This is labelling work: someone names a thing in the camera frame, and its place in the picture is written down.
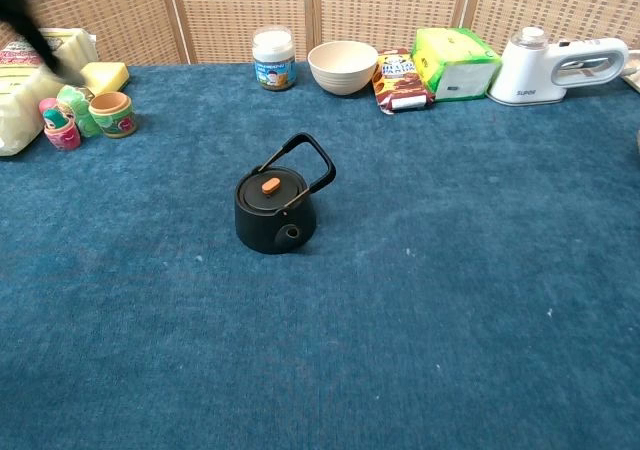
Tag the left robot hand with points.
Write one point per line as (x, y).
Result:
(30, 30)

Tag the black lid with orange knob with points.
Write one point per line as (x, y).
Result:
(270, 186)

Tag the yellow-green scouring pad pack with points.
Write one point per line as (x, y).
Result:
(20, 100)

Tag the small pink nesting doll piece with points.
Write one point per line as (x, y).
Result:
(47, 104)

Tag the green nesting doll top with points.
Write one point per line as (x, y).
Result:
(75, 105)

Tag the yellow sponge block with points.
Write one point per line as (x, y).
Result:
(107, 76)

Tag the small teal-headed pink nesting doll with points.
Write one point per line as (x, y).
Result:
(64, 136)

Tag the open green nesting doll base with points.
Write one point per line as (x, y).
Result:
(116, 117)

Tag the woven rattan folding screen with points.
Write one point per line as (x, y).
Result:
(240, 10)

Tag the white jar blue label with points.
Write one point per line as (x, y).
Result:
(273, 65)

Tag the beige ribbed bowl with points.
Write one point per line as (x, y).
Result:
(342, 77)

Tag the Hello Panda snack pack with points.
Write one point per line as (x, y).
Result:
(400, 82)

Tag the green tissue pack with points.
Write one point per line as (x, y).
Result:
(450, 55)

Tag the blue tablecloth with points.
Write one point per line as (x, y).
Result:
(400, 295)

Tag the white handheld garment steamer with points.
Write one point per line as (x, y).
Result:
(525, 75)

